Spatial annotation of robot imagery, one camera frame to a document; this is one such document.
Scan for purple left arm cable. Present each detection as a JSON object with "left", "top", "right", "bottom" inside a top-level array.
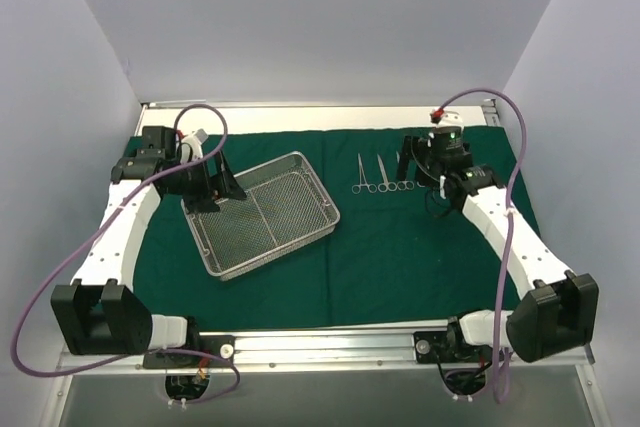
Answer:
[{"left": 9, "top": 103, "right": 242, "bottom": 406}]

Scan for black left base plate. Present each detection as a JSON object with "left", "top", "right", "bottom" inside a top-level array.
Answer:
[{"left": 142, "top": 334, "right": 236, "bottom": 370}]

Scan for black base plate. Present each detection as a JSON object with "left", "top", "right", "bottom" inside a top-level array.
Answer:
[
  {"left": 412, "top": 330, "right": 492, "bottom": 366},
  {"left": 142, "top": 334, "right": 236, "bottom": 370}
]

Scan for aluminium front frame rail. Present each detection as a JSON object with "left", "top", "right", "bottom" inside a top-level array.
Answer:
[{"left": 54, "top": 324, "right": 596, "bottom": 378}]

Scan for steel wire mesh tray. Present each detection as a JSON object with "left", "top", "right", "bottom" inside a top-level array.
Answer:
[{"left": 183, "top": 151, "right": 340, "bottom": 281}]

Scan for steel surgical forceps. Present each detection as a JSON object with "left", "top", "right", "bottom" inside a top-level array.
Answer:
[{"left": 396, "top": 152, "right": 415, "bottom": 191}]

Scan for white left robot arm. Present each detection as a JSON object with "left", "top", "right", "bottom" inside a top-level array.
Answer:
[{"left": 51, "top": 126, "right": 246, "bottom": 366}]

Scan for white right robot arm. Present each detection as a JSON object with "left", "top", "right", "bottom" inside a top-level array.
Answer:
[{"left": 396, "top": 126, "right": 599, "bottom": 363}]

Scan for dark green surgical cloth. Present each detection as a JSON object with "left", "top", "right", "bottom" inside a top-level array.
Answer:
[{"left": 134, "top": 129, "right": 500, "bottom": 331}]

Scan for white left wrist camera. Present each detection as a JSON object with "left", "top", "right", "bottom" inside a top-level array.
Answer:
[{"left": 177, "top": 129, "right": 208, "bottom": 164}]

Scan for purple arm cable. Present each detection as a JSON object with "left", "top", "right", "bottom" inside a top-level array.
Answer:
[
  {"left": 430, "top": 87, "right": 530, "bottom": 404},
  {"left": 9, "top": 103, "right": 242, "bottom": 406}
]

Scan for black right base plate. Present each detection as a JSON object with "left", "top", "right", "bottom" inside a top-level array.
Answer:
[{"left": 412, "top": 330, "right": 492, "bottom": 366}]

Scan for steel surgical scissors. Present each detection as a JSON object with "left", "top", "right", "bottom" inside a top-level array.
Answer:
[{"left": 351, "top": 153, "right": 377, "bottom": 195}]

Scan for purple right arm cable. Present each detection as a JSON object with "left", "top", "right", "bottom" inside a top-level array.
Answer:
[{"left": 430, "top": 87, "right": 530, "bottom": 404}]

